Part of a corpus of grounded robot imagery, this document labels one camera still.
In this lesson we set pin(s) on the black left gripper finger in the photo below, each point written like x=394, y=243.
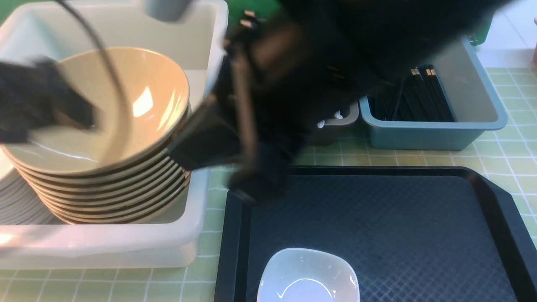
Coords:
x=71, y=109

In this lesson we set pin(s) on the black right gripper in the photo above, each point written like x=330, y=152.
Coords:
x=278, y=79

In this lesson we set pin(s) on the beige noodle bowl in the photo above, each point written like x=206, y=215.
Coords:
x=157, y=99

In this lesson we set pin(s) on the white square dish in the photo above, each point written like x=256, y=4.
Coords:
x=307, y=275

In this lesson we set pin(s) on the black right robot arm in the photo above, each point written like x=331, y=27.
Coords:
x=391, y=36

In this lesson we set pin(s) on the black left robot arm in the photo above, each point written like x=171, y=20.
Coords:
x=37, y=97

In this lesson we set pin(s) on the pile of white soup spoons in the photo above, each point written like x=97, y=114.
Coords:
x=333, y=121

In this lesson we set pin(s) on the grey plastic spoon bin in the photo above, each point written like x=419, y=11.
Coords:
x=328, y=135

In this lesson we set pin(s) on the large white plastic tub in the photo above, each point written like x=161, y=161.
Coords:
x=37, y=29

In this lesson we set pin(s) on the stack of beige bowls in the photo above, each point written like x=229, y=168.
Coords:
x=128, y=192

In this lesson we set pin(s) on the stack of white plates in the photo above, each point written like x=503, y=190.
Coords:
x=19, y=204

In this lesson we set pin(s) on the pile of black chopsticks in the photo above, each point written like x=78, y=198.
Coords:
x=419, y=97

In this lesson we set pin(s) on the blue-grey plastic chopstick bin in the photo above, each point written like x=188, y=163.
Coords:
x=471, y=98

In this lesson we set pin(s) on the black plastic serving tray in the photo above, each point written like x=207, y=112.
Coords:
x=412, y=234

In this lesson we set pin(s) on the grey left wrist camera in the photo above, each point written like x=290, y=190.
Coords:
x=168, y=11

